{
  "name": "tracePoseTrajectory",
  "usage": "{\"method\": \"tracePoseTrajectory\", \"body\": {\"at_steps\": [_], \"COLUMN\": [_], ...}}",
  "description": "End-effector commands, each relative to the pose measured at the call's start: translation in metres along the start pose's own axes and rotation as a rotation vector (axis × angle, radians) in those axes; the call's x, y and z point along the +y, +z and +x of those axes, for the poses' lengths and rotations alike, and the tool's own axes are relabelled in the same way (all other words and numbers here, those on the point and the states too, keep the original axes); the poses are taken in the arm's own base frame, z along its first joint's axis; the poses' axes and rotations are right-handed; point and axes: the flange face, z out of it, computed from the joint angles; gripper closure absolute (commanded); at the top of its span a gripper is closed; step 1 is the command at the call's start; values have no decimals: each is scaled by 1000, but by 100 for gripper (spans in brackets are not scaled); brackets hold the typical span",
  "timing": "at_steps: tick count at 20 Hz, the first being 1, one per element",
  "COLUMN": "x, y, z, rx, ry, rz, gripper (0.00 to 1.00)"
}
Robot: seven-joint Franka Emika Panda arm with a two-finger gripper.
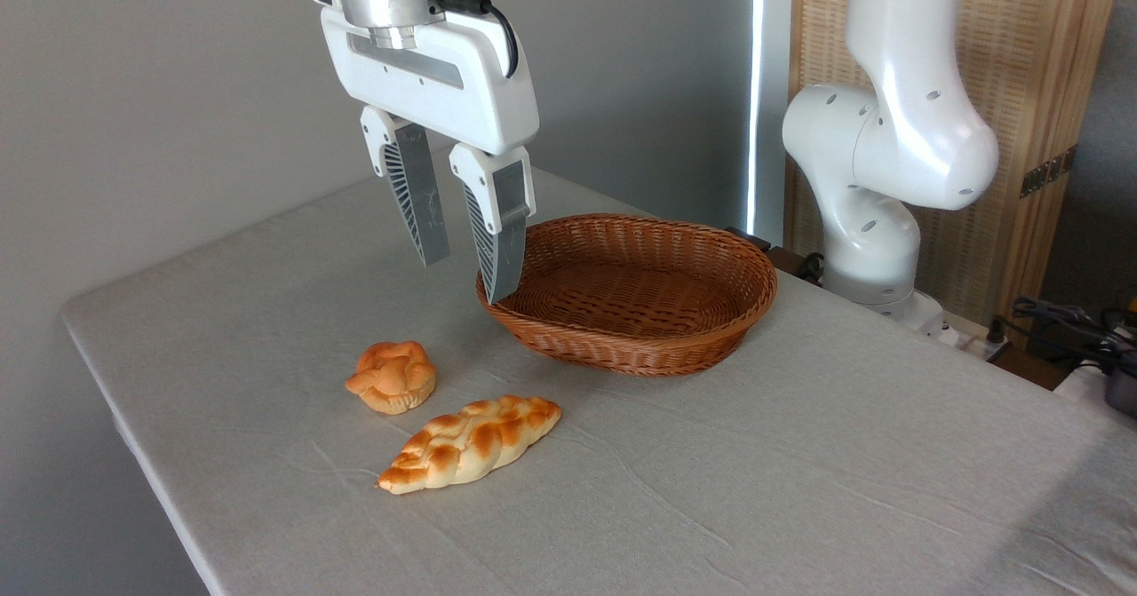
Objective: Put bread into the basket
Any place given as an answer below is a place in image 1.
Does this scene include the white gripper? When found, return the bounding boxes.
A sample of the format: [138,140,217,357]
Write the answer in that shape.
[320,7,540,306]

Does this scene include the round knotted bread roll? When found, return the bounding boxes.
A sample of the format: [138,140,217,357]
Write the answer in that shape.
[345,340,438,416]

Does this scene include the brown wicker basket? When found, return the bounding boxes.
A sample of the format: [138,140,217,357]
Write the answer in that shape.
[475,213,779,377]

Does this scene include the long braided bread loaf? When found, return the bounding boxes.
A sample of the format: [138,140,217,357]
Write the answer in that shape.
[375,394,563,497]

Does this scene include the black table clamp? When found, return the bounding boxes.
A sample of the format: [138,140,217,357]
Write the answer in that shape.
[727,226,824,282]

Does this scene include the light grey tablecloth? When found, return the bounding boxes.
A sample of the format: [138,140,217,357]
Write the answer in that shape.
[60,143,1137,596]

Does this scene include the dark metal screen hinge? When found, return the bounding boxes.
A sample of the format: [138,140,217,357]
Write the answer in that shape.
[1020,145,1077,199]

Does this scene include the wooden bamboo folding screen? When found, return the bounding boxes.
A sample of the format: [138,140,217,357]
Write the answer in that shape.
[786,0,1125,348]

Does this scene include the grey round device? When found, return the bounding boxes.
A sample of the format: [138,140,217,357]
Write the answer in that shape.
[1105,363,1137,419]

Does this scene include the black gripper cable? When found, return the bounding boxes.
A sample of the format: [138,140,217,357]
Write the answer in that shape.
[429,0,521,79]

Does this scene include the white window frame strip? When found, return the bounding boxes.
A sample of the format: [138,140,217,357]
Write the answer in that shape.
[744,0,793,246]

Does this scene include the black cable bundle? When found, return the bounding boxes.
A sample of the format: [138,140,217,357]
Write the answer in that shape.
[986,297,1137,375]

